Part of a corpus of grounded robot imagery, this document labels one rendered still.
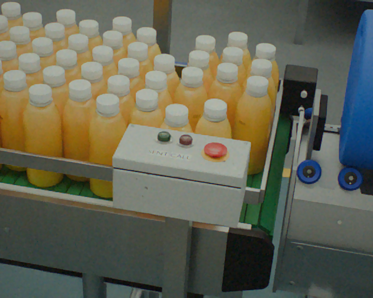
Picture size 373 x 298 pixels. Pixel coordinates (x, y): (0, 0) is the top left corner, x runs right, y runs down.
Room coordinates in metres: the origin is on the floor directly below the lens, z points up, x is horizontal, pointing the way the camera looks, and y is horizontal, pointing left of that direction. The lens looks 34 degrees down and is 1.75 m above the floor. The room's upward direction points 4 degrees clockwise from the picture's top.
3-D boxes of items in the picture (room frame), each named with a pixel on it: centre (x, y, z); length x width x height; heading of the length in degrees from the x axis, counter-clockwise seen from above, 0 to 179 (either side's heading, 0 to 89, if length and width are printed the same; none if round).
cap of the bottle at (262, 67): (1.27, -0.13, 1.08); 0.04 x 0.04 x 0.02
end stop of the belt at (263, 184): (1.21, -0.17, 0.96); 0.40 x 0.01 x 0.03; 171
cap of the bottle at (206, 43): (1.36, -0.02, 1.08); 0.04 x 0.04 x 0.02
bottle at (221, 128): (1.10, -0.05, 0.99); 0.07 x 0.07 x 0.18
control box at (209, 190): (0.95, 0.00, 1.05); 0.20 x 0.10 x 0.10; 81
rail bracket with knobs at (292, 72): (1.41, -0.23, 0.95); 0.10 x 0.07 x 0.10; 171
